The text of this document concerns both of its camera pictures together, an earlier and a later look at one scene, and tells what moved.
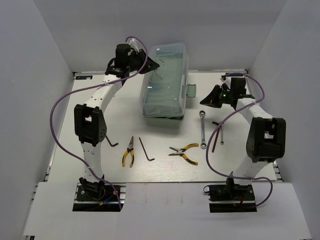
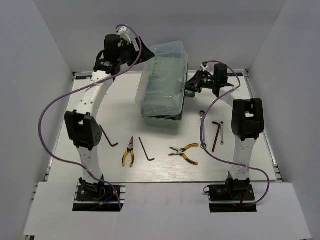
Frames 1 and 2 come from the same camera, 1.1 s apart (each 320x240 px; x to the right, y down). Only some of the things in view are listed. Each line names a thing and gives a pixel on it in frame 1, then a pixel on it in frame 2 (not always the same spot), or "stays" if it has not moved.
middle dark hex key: x=145 y=151 stays
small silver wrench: x=221 y=142 stays
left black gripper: x=151 y=64 → x=146 y=54
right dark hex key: x=217 y=136 stays
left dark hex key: x=111 y=145 stays
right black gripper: x=211 y=99 → x=194 y=84
